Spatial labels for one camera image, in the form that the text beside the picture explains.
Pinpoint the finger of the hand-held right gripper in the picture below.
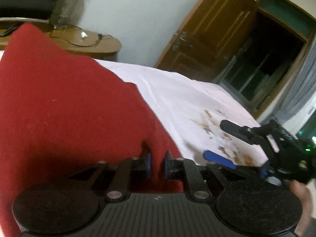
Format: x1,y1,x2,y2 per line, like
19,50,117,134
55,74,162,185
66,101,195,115
220,120,255,142
202,150,270,179

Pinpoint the red knit sweater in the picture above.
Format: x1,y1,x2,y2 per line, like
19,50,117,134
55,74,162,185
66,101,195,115
0,23,184,237

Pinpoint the brown wooden door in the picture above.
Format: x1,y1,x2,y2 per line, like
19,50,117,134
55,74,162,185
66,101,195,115
154,0,258,83

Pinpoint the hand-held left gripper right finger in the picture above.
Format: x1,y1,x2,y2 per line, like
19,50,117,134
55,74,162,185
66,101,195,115
163,151,248,201

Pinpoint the grey curtain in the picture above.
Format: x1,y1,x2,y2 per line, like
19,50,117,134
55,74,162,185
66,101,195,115
272,46,316,139

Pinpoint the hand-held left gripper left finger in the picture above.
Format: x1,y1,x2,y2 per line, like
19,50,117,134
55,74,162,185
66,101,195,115
69,152,152,201

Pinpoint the wooden door frame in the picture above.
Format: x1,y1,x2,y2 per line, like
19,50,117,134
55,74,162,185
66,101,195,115
212,0,316,119

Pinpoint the metal door lock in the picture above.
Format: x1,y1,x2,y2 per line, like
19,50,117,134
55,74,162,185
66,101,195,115
172,30,193,51

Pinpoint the wooden television stand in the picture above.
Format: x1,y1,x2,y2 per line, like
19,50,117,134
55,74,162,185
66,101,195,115
0,17,122,62

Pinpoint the black cable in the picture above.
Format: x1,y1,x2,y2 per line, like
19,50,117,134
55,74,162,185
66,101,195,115
49,24,114,48

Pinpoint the clear glass vase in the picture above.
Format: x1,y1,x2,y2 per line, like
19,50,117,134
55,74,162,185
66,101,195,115
51,0,86,29

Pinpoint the person's right hand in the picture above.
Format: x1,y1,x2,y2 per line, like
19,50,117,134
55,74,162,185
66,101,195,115
290,180,316,237

